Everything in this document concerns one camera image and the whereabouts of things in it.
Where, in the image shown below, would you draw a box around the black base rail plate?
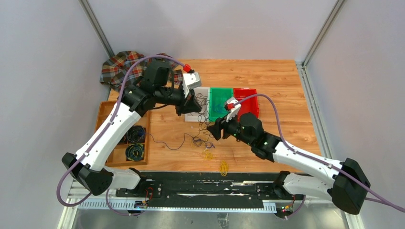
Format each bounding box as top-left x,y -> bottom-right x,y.
108,171 -> 303,210

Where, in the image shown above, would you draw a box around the blue cable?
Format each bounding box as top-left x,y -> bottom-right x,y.
213,101 -> 230,117

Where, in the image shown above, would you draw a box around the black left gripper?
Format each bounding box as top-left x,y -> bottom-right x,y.
156,85 -> 203,116

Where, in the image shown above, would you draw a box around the brown cable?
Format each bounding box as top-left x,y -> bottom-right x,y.
196,104 -> 213,140
146,133 -> 193,151

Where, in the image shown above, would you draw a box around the green plastic bin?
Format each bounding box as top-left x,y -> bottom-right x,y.
209,87 -> 234,122

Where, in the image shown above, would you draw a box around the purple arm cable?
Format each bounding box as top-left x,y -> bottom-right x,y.
56,55 -> 192,217
234,94 -> 405,213

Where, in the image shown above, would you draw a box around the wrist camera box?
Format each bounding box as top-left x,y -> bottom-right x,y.
224,97 -> 241,122
182,72 -> 202,98

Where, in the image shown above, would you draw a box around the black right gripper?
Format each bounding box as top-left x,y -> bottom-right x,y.
207,110 -> 254,146

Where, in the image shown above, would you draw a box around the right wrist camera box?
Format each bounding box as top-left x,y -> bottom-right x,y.
224,97 -> 241,122

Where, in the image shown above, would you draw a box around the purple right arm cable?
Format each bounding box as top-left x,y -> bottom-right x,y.
234,94 -> 405,213

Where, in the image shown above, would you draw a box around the plaid cloth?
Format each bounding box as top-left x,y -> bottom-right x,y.
100,51 -> 185,92

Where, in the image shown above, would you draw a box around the red plastic bin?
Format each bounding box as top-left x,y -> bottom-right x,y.
233,88 -> 259,121

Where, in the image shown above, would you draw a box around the multicolour cable pile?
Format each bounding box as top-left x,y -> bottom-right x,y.
190,133 -> 216,160

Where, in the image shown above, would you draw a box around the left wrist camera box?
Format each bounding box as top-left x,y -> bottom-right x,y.
182,72 -> 202,98

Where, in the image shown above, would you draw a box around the white plastic bin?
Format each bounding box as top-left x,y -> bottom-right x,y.
184,87 -> 210,122

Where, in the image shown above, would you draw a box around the coiled yellow-green cable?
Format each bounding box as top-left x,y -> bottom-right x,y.
125,143 -> 146,161

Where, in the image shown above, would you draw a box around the yellow cable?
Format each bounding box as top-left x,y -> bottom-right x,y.
219,160 -> 230,177

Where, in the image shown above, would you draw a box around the aluminium frame post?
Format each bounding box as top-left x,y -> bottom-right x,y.
301,0 -> 346,68
79,0 -> 115,57

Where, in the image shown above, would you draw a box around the left aluminium frame post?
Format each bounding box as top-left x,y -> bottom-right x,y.
79,0 -> 115,57

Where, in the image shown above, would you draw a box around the right aluminium frame post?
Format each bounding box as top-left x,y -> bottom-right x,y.
301,0 -> 346,68

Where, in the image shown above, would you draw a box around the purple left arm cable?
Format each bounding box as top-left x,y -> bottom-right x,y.
56,55 -> 192,217

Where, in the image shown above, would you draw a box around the dark cables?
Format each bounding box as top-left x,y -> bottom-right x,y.
193,92 -> 211,124

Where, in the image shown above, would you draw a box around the coiled dark cable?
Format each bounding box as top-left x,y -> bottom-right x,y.
126,125 -> 146,144

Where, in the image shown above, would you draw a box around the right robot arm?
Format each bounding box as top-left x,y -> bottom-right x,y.
207,113 -> 371,215

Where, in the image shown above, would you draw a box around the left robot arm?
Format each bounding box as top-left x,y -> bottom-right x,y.
62,60 -> 202,197

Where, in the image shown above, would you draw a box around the wooden compartment tray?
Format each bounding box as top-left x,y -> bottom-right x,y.
106,112 -> 150,167

